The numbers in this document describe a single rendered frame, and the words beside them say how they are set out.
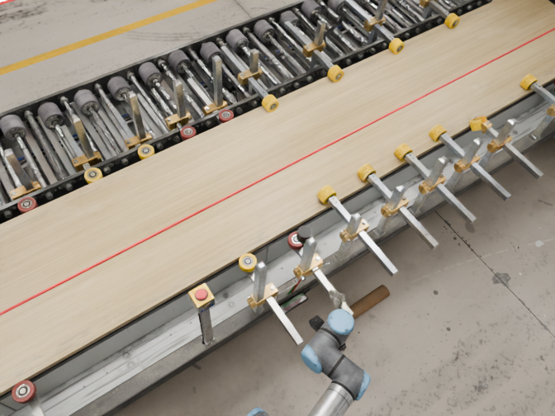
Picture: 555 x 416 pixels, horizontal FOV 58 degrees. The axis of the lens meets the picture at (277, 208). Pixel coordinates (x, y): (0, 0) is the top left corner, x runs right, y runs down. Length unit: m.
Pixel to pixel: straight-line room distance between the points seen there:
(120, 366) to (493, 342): 2.18
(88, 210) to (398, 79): 1.86
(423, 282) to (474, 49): 1.50
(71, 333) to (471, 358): 2.25
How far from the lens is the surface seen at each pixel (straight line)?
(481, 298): 3.49
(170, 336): 2.42
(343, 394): 1.67
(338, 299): 2.23
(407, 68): 3.17
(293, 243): 2.28
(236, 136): 2.63
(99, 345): 2.29
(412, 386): 3.14
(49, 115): 2.95
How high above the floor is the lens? 2.91
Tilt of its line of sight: 58 degrees down
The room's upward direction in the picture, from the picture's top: 7 degrees clockwise
